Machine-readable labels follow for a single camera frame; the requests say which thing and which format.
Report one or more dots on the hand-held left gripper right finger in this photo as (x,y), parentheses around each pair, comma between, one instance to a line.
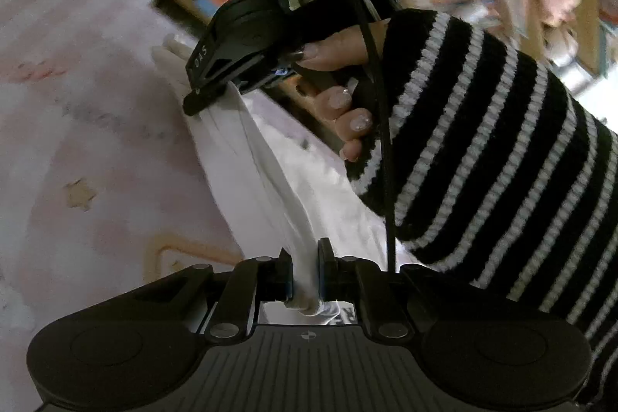
(326,272)

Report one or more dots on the white t-shirt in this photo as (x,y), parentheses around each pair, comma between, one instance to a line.
(270,180)

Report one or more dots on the pink checked cartoon desk mat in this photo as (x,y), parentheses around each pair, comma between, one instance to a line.
(96,127)

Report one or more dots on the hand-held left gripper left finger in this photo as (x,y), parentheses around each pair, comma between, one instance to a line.
(285,281)

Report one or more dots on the person's right hand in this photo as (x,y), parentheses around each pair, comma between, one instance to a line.
(338,52)

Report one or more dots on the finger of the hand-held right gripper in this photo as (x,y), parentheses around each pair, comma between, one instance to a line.
(212,81)

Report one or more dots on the person's striped sleeve right forearm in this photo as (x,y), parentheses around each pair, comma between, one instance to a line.
(483,161)

